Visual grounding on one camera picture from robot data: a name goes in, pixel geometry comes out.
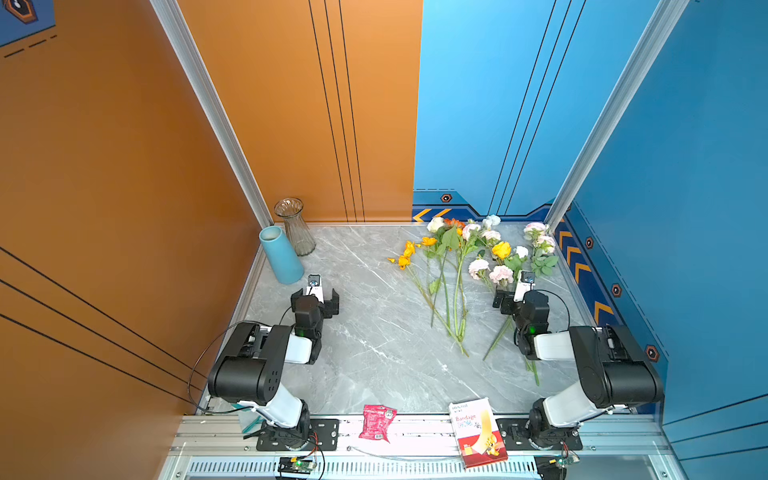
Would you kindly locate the pink snack packet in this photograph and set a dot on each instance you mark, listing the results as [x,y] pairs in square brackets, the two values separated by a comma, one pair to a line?
[376,422]

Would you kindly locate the pink carnation spray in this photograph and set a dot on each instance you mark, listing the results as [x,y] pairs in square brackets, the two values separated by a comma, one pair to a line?
[479,270]

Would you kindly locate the orange gerbera flower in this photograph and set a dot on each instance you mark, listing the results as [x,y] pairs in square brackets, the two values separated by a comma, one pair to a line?
[451,264]

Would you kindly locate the white ranunculus spray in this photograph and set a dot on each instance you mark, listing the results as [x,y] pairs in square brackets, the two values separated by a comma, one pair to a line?
[478,237]

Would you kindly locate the red bandage box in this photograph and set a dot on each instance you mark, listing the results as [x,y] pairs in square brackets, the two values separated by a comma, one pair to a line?
[477,433]

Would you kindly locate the teal ceramic vase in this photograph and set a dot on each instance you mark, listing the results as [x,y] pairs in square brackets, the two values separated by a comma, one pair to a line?
[282,258]

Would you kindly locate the yellow rose flower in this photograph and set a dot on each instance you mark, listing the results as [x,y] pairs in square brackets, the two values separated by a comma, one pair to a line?
[500,276]

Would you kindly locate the pink rose spray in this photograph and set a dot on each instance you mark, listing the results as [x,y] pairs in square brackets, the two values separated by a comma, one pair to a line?
[541,252]

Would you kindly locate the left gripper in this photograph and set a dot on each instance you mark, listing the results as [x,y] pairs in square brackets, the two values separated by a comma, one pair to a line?
[330,302]

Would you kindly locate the green circuit board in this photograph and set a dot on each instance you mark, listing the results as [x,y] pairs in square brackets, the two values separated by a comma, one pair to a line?
[565,459]
[295,467]

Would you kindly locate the clear ribbed glass vase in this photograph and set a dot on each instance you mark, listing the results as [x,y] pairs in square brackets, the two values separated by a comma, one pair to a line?
[290,211]

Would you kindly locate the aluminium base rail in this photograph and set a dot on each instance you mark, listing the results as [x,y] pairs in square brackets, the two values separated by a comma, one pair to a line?
[621,446]

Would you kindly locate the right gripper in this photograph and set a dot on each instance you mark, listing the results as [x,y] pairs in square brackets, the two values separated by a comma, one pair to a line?
[504,303]

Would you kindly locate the right green circuit board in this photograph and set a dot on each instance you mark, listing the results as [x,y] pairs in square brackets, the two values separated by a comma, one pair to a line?
[565,459]

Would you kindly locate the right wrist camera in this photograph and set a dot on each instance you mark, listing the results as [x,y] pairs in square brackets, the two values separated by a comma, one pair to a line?
[524,283]

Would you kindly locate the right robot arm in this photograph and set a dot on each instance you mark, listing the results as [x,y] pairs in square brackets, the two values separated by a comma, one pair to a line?
[613,371]

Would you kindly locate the yellow orange poppy spray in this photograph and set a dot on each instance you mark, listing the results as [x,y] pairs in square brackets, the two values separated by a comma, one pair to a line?
[412,261]

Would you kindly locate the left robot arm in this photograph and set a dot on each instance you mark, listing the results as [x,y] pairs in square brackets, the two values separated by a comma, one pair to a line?
[248,372]

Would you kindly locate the white rose flower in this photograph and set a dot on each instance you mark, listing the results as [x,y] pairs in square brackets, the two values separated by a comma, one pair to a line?
[436,227]

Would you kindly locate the left green circuit board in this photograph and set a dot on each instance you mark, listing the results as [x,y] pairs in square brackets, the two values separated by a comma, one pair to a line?
[295,467]

